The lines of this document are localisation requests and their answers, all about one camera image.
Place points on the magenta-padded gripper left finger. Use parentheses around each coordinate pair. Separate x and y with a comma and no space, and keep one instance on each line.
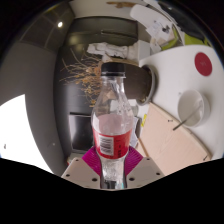
(80,170)

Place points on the small yellow tag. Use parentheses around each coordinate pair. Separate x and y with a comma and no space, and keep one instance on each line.
(144,120)

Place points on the dried plant in grey pot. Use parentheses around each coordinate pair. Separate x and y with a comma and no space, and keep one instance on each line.
(138,81)

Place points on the green seat cushion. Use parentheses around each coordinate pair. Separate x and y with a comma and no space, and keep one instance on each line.
(196,40)
(170,43)

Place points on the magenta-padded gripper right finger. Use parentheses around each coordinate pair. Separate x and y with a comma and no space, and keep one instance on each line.
(144,170)

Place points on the tall white stone statue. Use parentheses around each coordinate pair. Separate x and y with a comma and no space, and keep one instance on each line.
(110,49)

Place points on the metal spoon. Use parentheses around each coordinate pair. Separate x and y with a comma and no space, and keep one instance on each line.
(181,124)

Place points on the white plastic chair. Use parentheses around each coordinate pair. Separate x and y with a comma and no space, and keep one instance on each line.
(143,15)

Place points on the white cup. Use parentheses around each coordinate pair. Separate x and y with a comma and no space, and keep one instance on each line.
(188,100)

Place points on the wooden figure sculpture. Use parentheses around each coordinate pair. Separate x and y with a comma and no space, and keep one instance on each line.
(121,4)

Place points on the papers on chair seat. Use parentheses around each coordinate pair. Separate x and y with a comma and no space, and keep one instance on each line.
(160,31)

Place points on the flat round red coaster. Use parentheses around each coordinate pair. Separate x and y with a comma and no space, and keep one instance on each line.
(203,64)

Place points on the clear red-labelled drink bottle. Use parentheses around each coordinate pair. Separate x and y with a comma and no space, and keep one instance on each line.
(111,143)

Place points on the grey plant saucer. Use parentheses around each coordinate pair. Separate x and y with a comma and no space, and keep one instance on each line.
(152,86)

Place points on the black wall screen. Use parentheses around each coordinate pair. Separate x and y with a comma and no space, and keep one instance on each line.
(80,133)

